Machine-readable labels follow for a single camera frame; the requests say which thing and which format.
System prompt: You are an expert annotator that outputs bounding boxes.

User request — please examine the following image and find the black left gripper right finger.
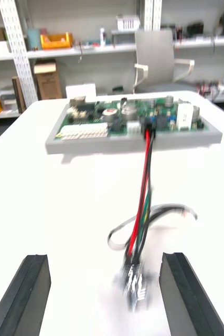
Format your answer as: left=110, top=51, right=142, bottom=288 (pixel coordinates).
left=158, top=252, right=224, bottom=336

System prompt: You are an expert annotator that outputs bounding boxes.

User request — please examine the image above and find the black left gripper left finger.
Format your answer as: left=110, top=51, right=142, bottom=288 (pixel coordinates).
left=0, top=254, right=52, bottom=336

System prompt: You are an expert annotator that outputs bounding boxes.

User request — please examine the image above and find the red black green cable bundle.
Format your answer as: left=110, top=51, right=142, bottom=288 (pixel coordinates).
left=106, top=128, right=199, bottom=313

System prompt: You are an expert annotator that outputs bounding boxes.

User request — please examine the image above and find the small white box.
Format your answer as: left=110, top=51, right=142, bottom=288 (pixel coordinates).
left=65, top=83, right=97, bottom=100

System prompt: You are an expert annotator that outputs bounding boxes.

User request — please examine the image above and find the pale grey office chair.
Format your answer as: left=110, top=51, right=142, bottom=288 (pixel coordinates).
left=132, top=29, right=197, bottom=94

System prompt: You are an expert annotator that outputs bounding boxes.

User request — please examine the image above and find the white shelf with goods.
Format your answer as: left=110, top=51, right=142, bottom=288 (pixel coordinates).
left=0, top=0, right=224, bottom=121

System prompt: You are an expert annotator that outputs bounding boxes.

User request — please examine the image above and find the green circuit board grey frame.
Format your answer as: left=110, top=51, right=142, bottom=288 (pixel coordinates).
left=45, top=94, right=223, bottom=156

